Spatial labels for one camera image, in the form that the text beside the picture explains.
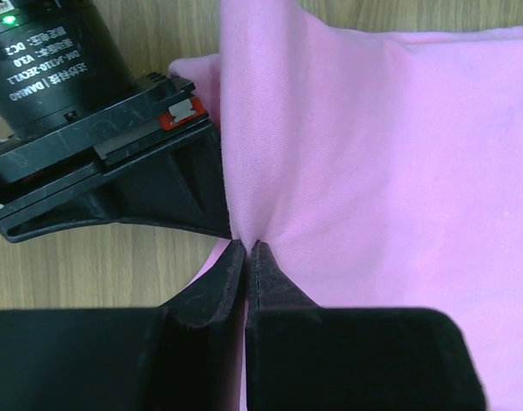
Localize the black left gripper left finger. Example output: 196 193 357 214
0 241 246 410

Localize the pink t shirt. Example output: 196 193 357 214
169 1 523 410

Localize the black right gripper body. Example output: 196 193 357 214
0 1 209 188

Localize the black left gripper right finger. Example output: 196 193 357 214
245 242 486 410

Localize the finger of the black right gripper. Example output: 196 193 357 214
0 123 230 243

